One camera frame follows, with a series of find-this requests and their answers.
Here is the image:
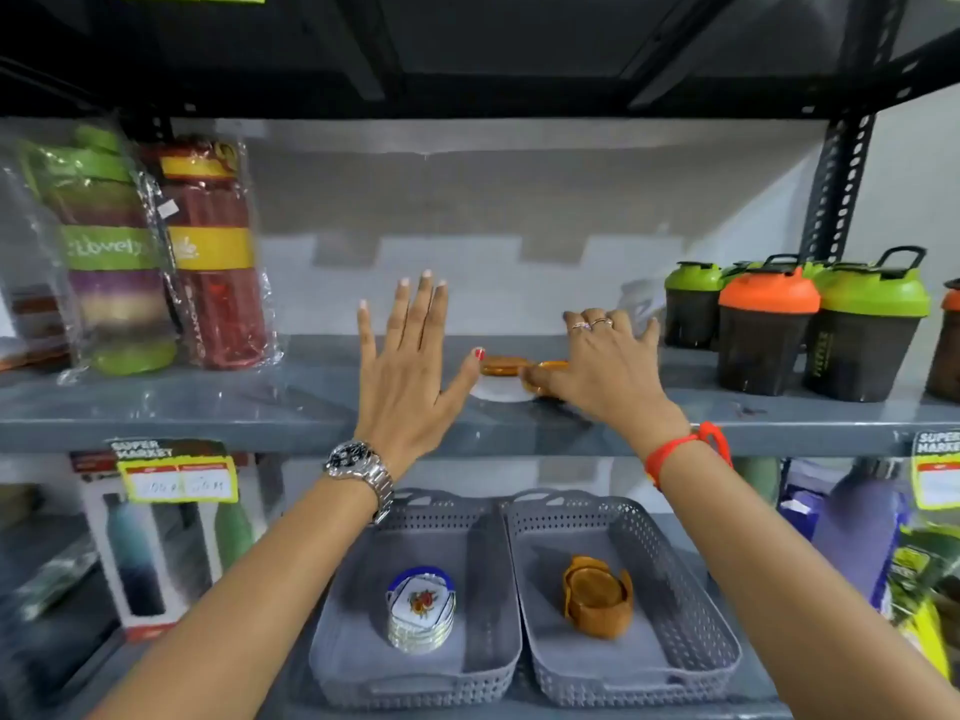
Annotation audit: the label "grey metal shelf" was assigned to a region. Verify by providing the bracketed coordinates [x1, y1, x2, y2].
[0, 335, 960, 458]

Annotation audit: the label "red yellow wrapped bottle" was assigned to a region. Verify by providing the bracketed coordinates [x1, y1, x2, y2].
[138, 134, 283, 371]

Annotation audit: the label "grey metal shelf board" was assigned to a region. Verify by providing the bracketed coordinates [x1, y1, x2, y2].
[0, 516, 121, 720]
[74, 509, 796, 720]

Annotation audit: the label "pastel green pink bottle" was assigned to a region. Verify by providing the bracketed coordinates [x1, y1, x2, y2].
[731, 456, 783, 507]

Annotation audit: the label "green lid shaker with handle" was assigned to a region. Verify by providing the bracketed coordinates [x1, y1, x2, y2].
[802, 245, 931, 404]

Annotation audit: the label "grey perforated upright post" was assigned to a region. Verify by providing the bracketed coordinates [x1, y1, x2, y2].
[798, 111, 879, 263]

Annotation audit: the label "wooden framed boards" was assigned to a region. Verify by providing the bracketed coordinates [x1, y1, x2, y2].
[0, 284, 73, 372]

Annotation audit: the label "blue packet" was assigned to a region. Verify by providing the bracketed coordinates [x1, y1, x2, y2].
[776, 460, 834, 545]

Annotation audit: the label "white box green bottle print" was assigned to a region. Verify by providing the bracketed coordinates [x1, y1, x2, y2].
[196, 453, 286, 586]

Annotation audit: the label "green wrapped packet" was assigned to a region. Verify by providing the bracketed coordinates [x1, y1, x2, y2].
[11, 531, 99, 623]

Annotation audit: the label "white box blue bottle print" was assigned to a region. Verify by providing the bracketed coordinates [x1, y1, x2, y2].
[71, 453, 219, 644]

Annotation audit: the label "person's right forearm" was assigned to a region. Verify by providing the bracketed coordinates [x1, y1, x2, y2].
[659, 441, 960, 720]

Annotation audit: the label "silver wristwatch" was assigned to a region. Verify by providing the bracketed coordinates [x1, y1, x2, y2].
[323, 440, 395, 527]

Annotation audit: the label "green purple wrapped bottle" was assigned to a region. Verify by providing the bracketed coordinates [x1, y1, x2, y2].
[0, 115, 181, 387]

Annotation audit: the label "person's right hand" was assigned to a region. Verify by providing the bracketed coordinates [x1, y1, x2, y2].
[521, 308, 693, 462]

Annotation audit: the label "person's left forearm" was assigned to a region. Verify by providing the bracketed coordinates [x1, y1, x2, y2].
[89, 479, 380, 720]

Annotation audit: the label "red wrist band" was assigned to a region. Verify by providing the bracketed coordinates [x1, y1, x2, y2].
[643, 421, 734, 492]

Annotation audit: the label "yellow green packet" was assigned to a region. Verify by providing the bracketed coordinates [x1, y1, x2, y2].
[881, 524, 960, 683]

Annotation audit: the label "stack of brown coasters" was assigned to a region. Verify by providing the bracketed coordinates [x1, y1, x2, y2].
[562, 555, 636, 641]

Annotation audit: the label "grey plastic basket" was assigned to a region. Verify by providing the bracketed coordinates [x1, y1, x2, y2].
[308, 488, 524, 711]
[500, 488, 744, 708]

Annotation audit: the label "person's left hand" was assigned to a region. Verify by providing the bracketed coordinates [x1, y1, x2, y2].
[353, 270, 487, 479]

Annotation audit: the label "purple metal bottle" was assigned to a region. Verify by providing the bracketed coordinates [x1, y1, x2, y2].
[809, 456, 913, 605]

